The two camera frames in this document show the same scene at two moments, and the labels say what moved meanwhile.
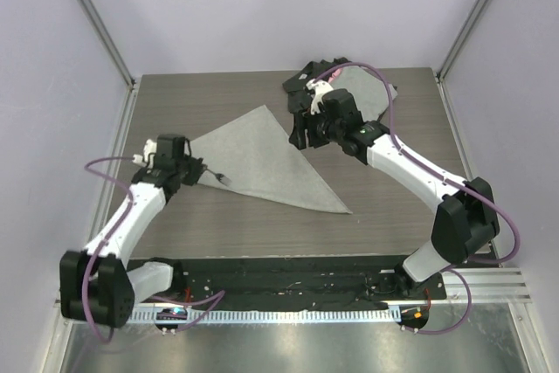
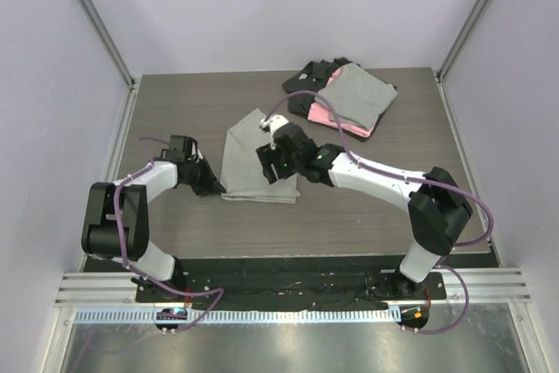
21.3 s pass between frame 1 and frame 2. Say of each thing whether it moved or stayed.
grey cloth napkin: moved
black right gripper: moved
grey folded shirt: stayed
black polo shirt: stayed
